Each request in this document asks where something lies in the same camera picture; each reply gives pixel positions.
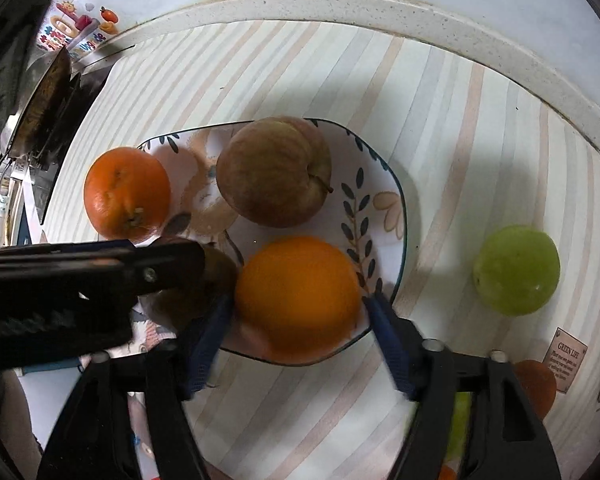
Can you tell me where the colourful wall sticker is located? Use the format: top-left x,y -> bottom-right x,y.
34,0 -> 120,56

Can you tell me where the black glass stove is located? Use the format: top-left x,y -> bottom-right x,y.
29,60 -> 116,226

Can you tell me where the small green fruit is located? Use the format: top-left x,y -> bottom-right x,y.
445,391 -> 477,463

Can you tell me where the person's left forearm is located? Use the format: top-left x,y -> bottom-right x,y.
0,367 -> 43,480

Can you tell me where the dark orange tangerine with stem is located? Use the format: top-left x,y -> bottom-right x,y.
83,146 -> 172,242

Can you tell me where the large green apple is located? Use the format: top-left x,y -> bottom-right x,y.
472,225 -> 562,317

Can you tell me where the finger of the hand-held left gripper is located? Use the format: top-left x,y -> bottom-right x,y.
0,239 -> 207,298

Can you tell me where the large light orange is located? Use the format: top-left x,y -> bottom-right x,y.
234,236 -> 363,365

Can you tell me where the steel wok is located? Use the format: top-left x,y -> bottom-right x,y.
10,47 -> 74,157

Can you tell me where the brown kiwi fruit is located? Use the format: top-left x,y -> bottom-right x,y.
139,242 -> 240,330

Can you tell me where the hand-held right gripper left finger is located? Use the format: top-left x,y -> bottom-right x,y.
36,292 -> 236,480

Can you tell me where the reddish brown apple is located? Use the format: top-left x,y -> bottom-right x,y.
216,116 -> 334,228

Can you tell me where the deep orange orange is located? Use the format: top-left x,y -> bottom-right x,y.
512,359 -> 557,421

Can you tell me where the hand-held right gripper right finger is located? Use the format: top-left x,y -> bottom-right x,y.
362,294 -> 567,480

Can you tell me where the floral ceramic plate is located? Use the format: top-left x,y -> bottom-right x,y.
130,118 -> 407,367

